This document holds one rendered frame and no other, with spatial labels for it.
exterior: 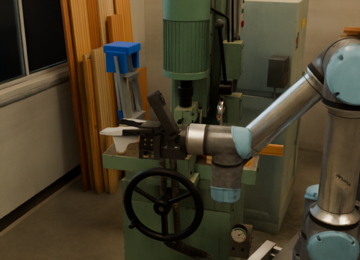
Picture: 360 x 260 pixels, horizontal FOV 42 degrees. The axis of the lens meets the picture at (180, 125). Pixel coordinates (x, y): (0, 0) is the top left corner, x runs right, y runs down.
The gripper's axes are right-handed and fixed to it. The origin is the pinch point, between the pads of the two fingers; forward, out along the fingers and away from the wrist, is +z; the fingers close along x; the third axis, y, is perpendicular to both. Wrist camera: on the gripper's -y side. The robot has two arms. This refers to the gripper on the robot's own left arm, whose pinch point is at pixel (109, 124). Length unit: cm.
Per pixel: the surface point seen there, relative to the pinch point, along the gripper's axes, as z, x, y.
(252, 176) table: -35, 57, 29
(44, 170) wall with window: 110, 178, 77
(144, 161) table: 7, 58, 27
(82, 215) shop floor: 77, 165, 102
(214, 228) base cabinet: -21, 60, 52
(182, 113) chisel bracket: -6, 67, 9
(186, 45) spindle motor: -8, 60, -18
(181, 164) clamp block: -10, 47, 24
